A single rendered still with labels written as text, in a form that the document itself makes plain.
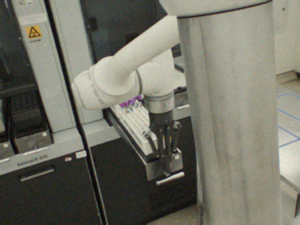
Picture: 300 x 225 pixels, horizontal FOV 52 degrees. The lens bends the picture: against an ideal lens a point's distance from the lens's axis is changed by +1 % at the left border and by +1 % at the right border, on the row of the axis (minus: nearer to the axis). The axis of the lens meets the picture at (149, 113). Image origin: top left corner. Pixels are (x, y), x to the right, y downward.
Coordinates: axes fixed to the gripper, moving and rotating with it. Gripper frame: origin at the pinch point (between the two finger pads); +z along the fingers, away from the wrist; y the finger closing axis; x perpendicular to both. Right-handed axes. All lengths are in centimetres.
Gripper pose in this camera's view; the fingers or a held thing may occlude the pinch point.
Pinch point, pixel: (165, 162)
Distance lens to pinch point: 102.7
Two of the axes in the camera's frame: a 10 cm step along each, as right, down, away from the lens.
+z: 1.1, 8.8, 4.6
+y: -9.2, 2.7, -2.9
